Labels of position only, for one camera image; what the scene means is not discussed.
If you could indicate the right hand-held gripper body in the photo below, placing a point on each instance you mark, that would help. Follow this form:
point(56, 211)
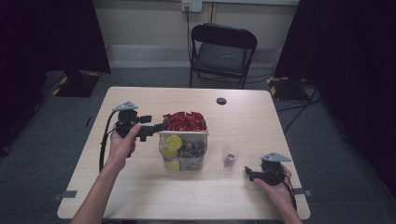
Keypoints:
point(274, 172)

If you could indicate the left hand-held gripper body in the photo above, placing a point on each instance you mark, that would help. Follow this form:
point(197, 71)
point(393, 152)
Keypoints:
point(124, 123)

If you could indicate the clear glass cup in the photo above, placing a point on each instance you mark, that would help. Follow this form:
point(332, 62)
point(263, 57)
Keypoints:
point(231, 158)

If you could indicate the pile of dark dried fruit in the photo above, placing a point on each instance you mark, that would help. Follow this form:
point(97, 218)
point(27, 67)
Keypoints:
point(193, 148)

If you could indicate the clear plastic compartment container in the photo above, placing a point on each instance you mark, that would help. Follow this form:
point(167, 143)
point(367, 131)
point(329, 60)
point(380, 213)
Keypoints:
point(183, 163)

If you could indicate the person's right hand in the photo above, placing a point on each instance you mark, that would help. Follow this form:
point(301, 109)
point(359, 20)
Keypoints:
point(280, 194)

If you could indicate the person's left hand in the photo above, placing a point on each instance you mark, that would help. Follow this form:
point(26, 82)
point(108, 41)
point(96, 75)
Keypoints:
point(121, 149)

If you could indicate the dried lemon slice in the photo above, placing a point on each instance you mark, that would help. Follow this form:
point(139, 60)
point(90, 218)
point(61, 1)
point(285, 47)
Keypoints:
point(168, 153)
point(173, 142)
point(172, 165)

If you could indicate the grey tape strip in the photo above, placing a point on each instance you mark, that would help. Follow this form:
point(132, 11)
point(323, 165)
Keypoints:
point(65, 194)
point(303, 192)

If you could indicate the black stand base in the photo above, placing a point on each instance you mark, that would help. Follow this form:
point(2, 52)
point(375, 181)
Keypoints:
point(286, 88)
point(77, 84)

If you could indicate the black folding chair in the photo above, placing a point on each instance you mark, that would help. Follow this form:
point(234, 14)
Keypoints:
point(221, 56)

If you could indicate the black curtain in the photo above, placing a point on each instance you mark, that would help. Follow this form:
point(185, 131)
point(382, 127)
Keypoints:
point(46, 40)
point(351, 62)

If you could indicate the white wall socket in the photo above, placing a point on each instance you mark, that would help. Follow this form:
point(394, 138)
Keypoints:
point(192, 5)

